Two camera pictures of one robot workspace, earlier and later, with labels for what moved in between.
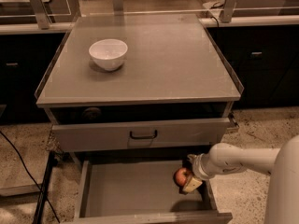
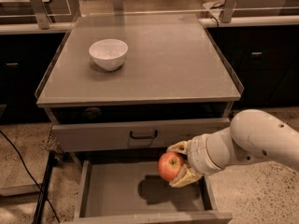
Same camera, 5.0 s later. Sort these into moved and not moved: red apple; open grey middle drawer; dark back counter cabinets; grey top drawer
Moved: red apple
Not moved: dark back counter cabinets; open grey middle drawer; grey top drawer
